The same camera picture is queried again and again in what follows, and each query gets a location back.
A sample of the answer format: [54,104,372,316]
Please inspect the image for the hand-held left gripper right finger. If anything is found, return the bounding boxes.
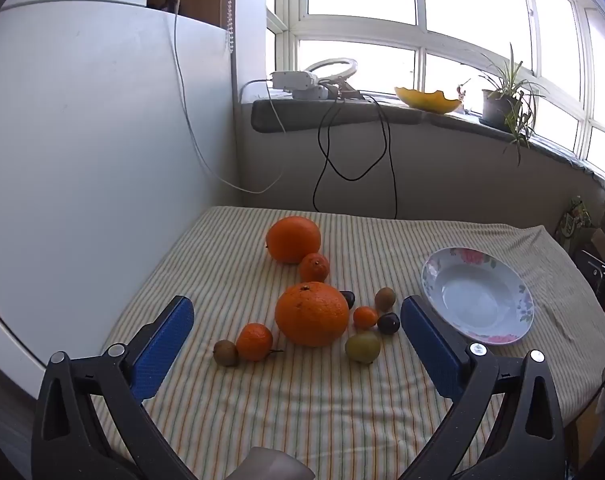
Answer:
[401,295,566,480]

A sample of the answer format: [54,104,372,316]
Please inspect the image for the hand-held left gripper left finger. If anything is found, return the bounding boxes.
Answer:
[31,296,198,480]

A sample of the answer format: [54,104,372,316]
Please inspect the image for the white floral plate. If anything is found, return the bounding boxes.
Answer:
[421,247,535,345]

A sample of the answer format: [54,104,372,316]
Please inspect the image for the green round fruit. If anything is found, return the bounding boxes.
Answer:
[345,331,382,365]

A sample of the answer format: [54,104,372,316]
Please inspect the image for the medium tangerine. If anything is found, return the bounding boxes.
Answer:
[235,323,274,362]

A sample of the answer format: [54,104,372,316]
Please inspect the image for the large orange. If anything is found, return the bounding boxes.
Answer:
[265,216,322,264]
[275,282,350,348]

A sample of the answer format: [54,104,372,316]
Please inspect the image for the small tangerine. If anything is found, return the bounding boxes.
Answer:
[353,306,379,331]

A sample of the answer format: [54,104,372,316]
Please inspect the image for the striped tablecloth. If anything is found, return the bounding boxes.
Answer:
[90,205,605,480]

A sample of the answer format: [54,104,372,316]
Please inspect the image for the tangerine with dark stem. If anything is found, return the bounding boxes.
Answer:
[299,253,330,284]

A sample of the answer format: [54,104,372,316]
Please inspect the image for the patterned bag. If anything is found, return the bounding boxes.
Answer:
[557,197,594,250]

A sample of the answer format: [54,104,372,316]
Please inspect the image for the white refrigerator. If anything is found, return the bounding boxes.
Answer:
[0,0,240,396]

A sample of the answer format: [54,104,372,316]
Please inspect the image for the yellow melon rind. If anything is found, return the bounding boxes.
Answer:
[394,86,463,114]

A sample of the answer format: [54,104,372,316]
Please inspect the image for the potted spider plant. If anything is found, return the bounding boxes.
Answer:
[475,42,548,166]

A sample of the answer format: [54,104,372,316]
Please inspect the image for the white adapter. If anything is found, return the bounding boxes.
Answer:
[292,86,341,102]

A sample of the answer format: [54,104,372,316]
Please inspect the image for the black cable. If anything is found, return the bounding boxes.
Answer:
[313,92,399,220]

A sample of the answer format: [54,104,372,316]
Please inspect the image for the white cable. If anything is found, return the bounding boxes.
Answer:
[174,0,286,195]

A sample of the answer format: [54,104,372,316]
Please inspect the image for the white ring light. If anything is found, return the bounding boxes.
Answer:
[304,57,359,83]

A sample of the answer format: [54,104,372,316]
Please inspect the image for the white window frame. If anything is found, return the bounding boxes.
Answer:
[266,0,605,181]

